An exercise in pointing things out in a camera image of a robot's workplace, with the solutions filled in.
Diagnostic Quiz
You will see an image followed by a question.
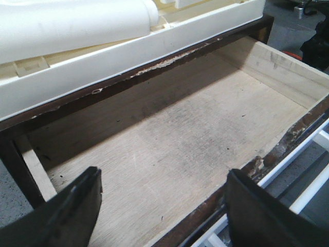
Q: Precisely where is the dark wooden drawer cabinet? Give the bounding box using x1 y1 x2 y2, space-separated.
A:
1 14 275 208

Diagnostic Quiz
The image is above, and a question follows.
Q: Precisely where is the cream plastic tray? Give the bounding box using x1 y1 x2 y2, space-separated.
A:
1 1 265 120

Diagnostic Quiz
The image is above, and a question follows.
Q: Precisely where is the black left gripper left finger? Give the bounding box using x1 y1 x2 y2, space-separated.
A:
1 167 102 246

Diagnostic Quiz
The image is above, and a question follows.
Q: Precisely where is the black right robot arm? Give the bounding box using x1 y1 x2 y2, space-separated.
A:
300 1 328 71

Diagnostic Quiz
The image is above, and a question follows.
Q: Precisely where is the wooden drawer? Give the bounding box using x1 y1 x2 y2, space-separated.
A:
17 38 328 246

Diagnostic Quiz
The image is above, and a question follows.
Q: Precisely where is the white padded roll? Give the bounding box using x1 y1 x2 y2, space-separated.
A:
1 1 159 63

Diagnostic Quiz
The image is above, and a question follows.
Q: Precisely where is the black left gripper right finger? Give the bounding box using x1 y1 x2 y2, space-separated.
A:
225 169 328 246

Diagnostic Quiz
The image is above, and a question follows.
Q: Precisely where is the white drawer handle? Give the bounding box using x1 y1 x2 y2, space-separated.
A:
190 128 329 247

